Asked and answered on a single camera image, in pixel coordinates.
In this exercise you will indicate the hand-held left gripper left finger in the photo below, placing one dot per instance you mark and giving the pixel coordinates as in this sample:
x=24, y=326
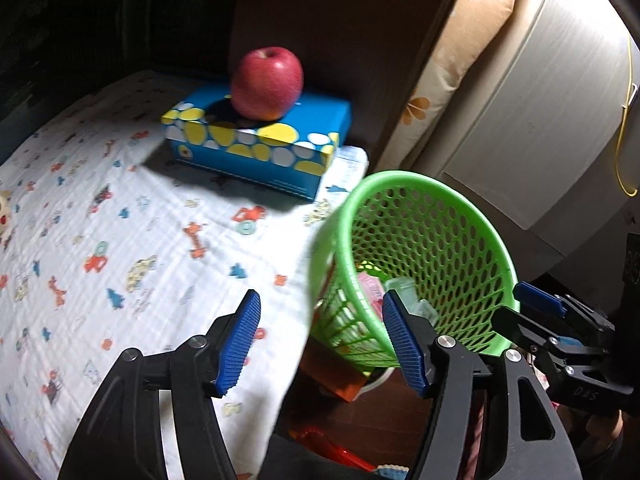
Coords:
x=240, y=340

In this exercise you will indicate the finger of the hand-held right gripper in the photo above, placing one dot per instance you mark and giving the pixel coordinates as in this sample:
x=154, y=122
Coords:
x=520, y=327
x=537, y=297

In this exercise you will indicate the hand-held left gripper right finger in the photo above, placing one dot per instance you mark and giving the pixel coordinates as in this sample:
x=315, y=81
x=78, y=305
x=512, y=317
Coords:
x=405, y=345

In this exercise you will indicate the pink white wrapper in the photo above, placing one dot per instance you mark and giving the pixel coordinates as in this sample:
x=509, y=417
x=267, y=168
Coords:
x=372, y=290

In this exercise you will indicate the green mesh plastic basket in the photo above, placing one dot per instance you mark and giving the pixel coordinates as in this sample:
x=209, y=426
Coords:
x=465, y=270

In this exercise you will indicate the white bucket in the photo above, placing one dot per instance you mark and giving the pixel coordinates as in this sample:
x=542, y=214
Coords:
x=377, y=380

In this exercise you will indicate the orange box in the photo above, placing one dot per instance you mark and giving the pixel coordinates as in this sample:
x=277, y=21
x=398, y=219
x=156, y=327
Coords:
x=335, y=375

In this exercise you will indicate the red plastic item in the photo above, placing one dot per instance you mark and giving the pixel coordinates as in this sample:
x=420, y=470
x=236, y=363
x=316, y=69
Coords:
x=325, y=445

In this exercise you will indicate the white printed blanket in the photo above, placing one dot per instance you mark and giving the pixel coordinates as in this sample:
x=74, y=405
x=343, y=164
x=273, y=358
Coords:
x=150, y=210

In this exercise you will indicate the blue yellow dotted tissue box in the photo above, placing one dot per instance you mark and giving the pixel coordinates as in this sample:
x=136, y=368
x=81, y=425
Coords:
x=260, y=160

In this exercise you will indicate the white cabinet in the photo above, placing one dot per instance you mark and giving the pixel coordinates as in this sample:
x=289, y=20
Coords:
x=550, y=110

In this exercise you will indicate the red apple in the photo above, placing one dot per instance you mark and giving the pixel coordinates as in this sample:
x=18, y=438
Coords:
x=267, y=82

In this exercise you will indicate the beige pillow orange flower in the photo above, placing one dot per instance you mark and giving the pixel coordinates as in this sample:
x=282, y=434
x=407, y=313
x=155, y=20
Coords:
x=470, y=35

